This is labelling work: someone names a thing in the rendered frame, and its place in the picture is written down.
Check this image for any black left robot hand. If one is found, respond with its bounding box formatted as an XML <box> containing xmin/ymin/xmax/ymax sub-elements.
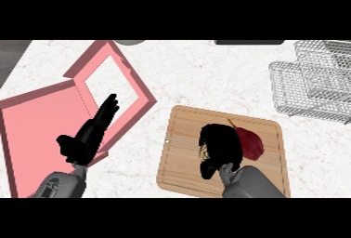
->
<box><xmin>54</xmin><ymin>93</ymin><xmax>120</xmax><ymax>167</ymax></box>

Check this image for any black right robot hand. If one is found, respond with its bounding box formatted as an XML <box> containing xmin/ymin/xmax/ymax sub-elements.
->
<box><xmin>197</xmin><ymin>123</ymin><xmax>243</xmax><ymax>180</ymax></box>

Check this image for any cupcake with pale wrapper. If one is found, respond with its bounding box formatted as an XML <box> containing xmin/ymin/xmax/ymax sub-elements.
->
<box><xmin>197</xmin><ymin>139</ymin><xmax>210</xmax><ymax>164</ymax></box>

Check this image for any wooden cutting board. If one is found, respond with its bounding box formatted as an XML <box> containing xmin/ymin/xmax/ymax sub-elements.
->
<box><xmin>154</xmin><ymin>104</ymin><xmax>291</xmax><ymax>199</ymax></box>

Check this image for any dark red pear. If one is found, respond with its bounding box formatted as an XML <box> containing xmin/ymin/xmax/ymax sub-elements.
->
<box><xmin>225</xmin><ymin>118</ymin><xmax>265</xmax><ymax>162</ymax></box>

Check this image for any pink open box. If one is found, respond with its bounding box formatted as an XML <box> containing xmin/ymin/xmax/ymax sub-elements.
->
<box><xmin>0</xmin><ymin>40</ymin><xmax>159</xmax><ymax>199</ymax></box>

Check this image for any grey appliance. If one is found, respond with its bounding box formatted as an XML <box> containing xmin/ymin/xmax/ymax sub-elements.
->
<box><xmin>0</xmin><ymin>40</ymin><xmax>32</xmax><ymax>89</ymax></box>

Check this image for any grey round object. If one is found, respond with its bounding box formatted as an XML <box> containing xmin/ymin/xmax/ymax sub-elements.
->
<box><xmin>112</xmin><ymin>40</ymin><xmax>147</xmax><ymax>46</ymax></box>

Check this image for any dark grey flat object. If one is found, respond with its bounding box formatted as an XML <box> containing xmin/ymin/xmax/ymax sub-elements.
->
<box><xmin>213</xmin><ymin>40</ymin><xmax>284</xmax><ymax>46</ymax></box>

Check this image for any white wire tiered basket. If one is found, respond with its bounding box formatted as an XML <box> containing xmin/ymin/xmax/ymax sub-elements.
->
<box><xmin>266</xmin><ymin>40</ymin><xmax>351</xmax><ymax>125</ymax></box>

